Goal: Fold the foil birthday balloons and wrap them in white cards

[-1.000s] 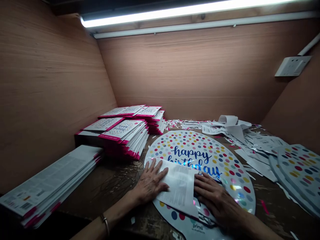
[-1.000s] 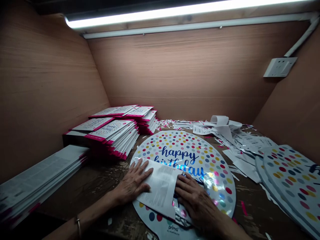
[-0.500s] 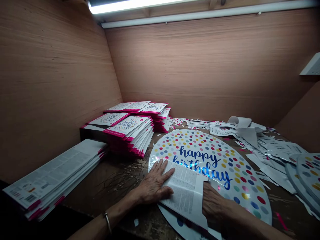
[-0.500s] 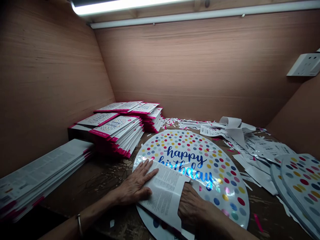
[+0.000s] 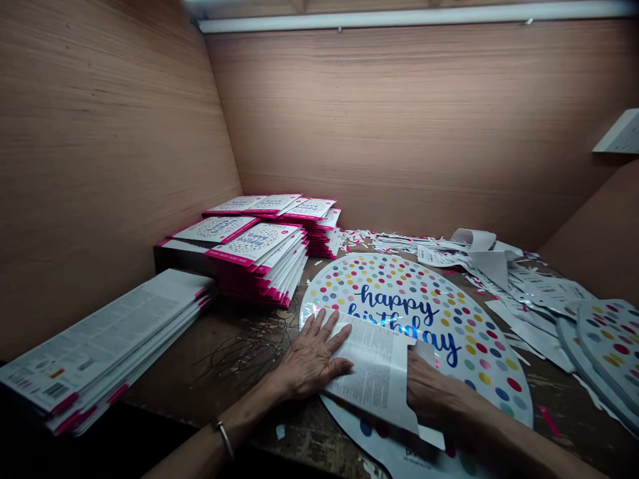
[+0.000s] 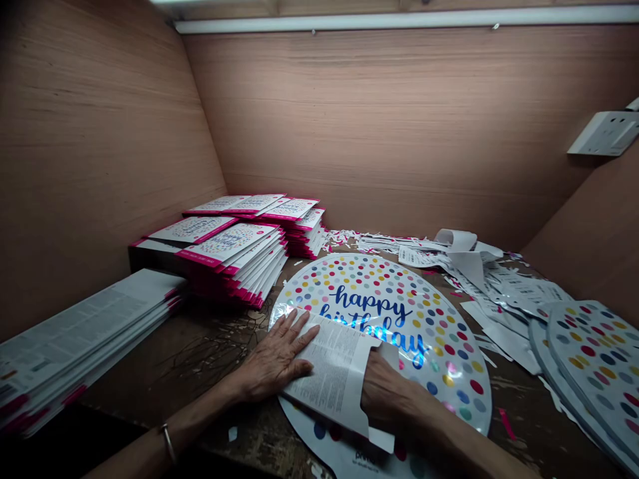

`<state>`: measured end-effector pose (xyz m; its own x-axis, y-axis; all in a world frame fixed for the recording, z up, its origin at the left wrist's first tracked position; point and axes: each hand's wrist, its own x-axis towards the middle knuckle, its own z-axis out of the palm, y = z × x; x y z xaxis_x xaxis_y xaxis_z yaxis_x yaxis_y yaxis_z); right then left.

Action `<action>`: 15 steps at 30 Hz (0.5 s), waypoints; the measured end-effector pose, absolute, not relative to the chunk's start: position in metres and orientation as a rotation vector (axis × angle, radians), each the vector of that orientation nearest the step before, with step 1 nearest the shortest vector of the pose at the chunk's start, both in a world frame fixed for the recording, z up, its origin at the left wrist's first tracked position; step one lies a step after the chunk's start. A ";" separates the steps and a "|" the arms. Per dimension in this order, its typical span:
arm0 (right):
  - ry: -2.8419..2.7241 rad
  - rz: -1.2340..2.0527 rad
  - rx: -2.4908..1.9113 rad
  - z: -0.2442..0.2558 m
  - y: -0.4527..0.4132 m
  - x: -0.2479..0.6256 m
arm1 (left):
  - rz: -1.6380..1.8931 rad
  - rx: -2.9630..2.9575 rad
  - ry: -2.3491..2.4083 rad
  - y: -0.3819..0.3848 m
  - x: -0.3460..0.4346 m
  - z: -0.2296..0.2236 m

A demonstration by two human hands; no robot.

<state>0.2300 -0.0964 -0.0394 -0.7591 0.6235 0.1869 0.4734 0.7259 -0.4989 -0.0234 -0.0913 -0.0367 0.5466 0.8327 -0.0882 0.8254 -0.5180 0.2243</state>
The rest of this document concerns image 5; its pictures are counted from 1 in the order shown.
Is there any white tube light fixture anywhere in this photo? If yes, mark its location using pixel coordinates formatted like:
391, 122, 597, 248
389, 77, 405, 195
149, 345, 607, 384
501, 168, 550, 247
195, 0, 639, 35

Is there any white box on wall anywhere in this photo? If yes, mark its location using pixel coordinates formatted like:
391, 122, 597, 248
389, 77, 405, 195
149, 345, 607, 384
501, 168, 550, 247
591, 108, 639, 155

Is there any person's left hand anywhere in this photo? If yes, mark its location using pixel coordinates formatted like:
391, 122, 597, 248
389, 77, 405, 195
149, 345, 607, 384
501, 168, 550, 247
276, 307, 356, 401

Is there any round dotted foil balloon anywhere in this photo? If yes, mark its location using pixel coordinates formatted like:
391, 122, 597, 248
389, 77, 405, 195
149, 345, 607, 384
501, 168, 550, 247
298, 252, 535, 479

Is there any bundle of thin dark cords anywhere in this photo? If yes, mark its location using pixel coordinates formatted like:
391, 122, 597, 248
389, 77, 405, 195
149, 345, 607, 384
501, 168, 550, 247
192, 299, 302, 398

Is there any person's right hand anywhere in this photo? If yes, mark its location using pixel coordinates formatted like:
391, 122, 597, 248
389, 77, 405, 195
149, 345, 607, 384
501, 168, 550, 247
405, 345, 483, 426

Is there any stack of white printed cards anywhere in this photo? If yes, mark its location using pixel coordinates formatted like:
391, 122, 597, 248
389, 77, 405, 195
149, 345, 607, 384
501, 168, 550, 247
0, 267, 219, 438

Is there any pink paper strip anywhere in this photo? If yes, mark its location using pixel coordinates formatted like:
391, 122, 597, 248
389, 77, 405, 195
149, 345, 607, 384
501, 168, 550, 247
538, 404, 564, 438

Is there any stack of round dotted balloons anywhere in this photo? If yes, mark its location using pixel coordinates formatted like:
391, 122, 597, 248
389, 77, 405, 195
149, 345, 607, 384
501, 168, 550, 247
555, 297, 639, 438

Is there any white printed card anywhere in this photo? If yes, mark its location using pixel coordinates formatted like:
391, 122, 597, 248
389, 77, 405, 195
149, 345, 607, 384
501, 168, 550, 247
319, 310, 446, 451

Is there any pile of white paper scraps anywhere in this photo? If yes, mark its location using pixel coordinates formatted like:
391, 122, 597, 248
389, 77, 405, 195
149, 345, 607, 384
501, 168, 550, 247
343, 227, 602, 373

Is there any stack of pink-edged balloon packets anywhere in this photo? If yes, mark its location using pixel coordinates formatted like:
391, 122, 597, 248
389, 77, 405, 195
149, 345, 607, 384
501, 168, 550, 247
153, 193, 346, 311

